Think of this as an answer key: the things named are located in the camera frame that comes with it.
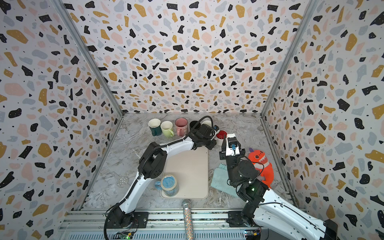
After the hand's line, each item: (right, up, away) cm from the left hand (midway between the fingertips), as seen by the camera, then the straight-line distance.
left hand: (216, 140), depth 97 cm
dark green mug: (-41, +9, +3) cm, 42 cm away
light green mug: (-33, +9, +7) cm, 35 cm away
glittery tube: (-17, -31, -23) cm, 43 cm away
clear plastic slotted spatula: (-56, -23, -11) cm, 61 cm away
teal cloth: (+1, -23, -11) cm, 25 cm away
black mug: (-17, +11, +8) cm, 21 cm away
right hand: (+2, +5, -34) cm, 35 cm away
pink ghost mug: (-24, +10, +6) cm, 26 cm away
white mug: (+2, +2, -2) cm, 3 cm away
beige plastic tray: (-16, -18, -4) cm, 25 cm away
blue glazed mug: (-26, -21, -23) cm, 41 cm away
